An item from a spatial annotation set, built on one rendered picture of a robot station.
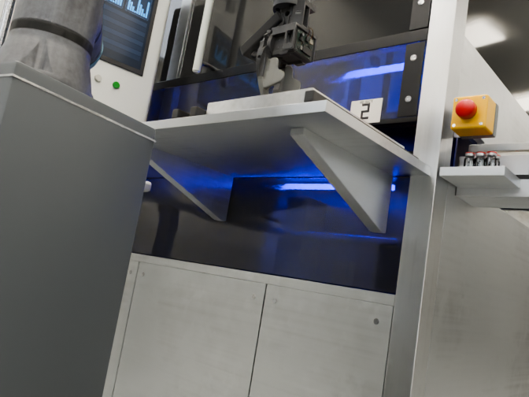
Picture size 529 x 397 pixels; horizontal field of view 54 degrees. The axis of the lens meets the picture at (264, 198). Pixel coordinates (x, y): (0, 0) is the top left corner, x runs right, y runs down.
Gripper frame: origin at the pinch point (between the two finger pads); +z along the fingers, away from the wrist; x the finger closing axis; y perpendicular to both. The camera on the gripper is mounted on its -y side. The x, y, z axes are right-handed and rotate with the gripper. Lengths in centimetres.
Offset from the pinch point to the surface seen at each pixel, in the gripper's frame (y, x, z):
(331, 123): 19.4, -4.8, 7.5
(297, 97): 13.6, -7.5, 3.3
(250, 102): 2.5, -7.4, 3.1
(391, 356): 18, 29, 47
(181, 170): -36.8, 11.1, 11.0
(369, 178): 13.2, 20.0, 11.0
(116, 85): -76, 11, -17
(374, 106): 6.1, 30.2, -8.8
